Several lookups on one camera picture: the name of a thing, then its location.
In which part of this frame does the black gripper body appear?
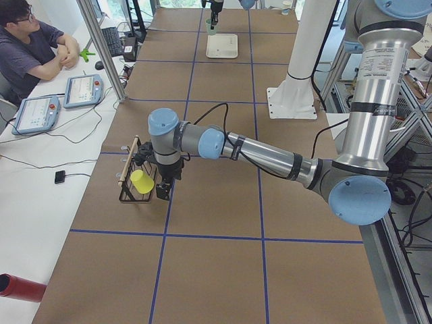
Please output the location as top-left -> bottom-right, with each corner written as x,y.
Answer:
133,142 -> 184,183
201,0 -> 224,15

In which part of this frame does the pale green cup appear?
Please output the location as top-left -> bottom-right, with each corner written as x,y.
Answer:
205,18 -> 217,36

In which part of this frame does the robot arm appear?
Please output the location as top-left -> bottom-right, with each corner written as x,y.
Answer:
133,1 -> 431,225
200,0 -> 256,30

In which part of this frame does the yellow cup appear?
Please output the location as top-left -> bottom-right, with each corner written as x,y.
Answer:
130,169 -> 155,194

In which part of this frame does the cream rabbit tray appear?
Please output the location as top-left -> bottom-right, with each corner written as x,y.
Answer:
206,34 -> 238,59

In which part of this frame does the paper cup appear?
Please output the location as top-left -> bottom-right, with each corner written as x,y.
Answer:
281,0 -> 293,16

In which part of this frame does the small black puck device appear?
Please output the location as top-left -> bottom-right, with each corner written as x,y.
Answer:
54,170 -> 66,184

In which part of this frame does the black keyboard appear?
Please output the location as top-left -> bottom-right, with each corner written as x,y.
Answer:
101,27 -> 123,57

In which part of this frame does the far teach pendant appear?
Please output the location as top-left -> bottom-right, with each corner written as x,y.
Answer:
63,74 -> 103,109

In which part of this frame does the teach pendant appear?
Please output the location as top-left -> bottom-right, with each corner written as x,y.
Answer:
11,95 -> 60,135
63,74 -> 103,109

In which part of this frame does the black computer mouse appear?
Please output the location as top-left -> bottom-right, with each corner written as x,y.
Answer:
94,61 -> 104,70

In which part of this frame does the green plastic clamp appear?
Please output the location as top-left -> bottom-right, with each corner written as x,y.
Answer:
80,49 -> 95,63

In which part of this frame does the near teach pendant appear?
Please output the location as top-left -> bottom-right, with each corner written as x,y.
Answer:
11,95 -> 60,135

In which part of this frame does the white chair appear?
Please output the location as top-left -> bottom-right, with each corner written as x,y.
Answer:
326,113 -> 406,153

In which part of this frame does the red cylinder bottle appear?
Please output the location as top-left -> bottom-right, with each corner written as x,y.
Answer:
1,273 -> 47,302

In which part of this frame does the seated person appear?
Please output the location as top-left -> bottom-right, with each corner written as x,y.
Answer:
1,1 -> 80,106

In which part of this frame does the black wire cup rack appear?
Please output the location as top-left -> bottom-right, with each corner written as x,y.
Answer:
117,136 -> 157,203

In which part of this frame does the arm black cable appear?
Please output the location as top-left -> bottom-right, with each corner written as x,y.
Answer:
182,102 -> 350,180

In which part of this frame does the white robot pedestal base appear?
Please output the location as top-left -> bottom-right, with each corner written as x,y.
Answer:
267,0 -> 338,119

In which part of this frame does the aluminium frame post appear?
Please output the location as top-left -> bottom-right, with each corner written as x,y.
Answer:
76,0 -> 126,103

